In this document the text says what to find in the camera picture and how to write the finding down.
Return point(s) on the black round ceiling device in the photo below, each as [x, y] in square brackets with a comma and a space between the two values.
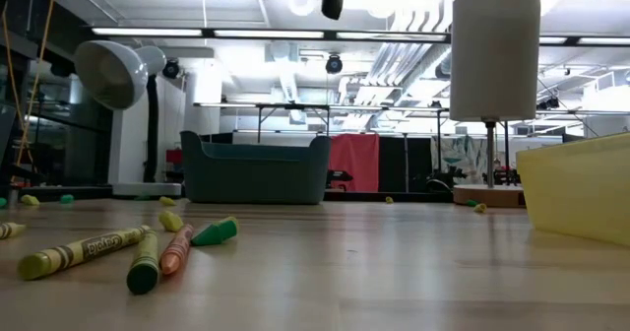
[333, 65]
[170, 69]

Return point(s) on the table lamp white cylinder shade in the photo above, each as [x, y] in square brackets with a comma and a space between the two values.
[494, 50]

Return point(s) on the black frame crossbar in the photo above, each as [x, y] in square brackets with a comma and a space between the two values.
[418, 196]

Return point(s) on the white desk lamp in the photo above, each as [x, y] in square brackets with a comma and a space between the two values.
[110, 75]

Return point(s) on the striped yellow crayon stub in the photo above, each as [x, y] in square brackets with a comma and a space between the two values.
[10, 230]

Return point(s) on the black machine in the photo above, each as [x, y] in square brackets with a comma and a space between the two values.
[443, 183]

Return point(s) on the red cloth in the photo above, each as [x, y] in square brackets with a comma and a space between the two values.
[357, 163]

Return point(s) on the black panel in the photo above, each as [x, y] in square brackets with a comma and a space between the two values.
[394, 166]

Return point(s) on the yellow crayon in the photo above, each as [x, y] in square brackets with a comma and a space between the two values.
[83, 249]

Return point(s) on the teal plastic bin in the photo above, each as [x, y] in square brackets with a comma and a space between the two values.
[256, 178]

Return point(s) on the red box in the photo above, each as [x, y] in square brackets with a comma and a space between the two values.
[173, 156]

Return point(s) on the white teal patterned cloth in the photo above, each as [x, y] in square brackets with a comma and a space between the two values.
[460, 153]

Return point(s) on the yellow plastic tray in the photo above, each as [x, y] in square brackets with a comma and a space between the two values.
[581, 193]

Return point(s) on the orange crayon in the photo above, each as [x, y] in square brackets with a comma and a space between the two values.
[174, 254]

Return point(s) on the green crayon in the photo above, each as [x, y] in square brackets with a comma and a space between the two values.
[144, 267]

